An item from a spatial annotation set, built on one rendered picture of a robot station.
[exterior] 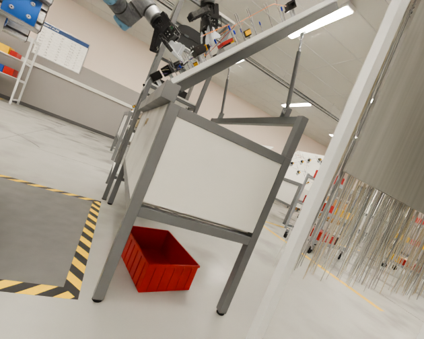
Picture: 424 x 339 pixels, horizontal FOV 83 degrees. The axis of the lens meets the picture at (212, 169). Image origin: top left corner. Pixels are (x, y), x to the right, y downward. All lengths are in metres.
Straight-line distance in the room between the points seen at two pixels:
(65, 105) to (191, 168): 7.91
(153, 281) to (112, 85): 7.84
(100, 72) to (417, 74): 8.31
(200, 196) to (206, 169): 0.12
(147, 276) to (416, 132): 1.16
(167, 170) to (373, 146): 0.69
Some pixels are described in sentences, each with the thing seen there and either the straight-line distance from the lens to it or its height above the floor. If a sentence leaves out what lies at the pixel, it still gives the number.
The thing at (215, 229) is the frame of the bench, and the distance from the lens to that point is 1.05.
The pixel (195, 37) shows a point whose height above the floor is 1.59.
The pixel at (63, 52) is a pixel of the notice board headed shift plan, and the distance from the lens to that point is 8.85.
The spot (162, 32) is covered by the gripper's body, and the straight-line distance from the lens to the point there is 1.25.
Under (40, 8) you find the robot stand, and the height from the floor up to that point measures 0.91.
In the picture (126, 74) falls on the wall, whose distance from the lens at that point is 8.75.
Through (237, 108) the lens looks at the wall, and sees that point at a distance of 9.83.
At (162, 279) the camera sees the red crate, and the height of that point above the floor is 0.06.
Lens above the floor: 0.67
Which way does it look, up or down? 3 degrees down
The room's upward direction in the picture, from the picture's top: 22 degrees clockwise
